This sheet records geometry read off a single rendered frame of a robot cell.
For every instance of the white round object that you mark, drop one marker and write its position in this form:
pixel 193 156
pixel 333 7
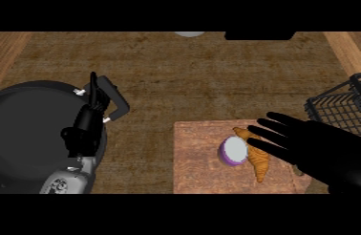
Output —
pixel 190 33

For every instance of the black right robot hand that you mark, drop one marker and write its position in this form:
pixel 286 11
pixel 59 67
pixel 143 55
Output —
pixel 320 146

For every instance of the brown wooden cutting board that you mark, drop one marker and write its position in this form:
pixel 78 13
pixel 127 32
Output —
pixel 206 168

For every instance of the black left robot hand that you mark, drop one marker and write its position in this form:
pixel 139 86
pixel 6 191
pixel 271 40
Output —
pixel 87 124

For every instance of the black appliance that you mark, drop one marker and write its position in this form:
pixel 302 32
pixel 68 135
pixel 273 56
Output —
pixel 259 35

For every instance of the golden brown croissant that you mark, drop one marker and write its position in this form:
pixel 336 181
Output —
pixel 256 157

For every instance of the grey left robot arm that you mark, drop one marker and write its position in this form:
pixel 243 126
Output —
pixel 71 180

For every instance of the dark grey pot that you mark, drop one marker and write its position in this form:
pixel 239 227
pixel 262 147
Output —
pixel 41 130

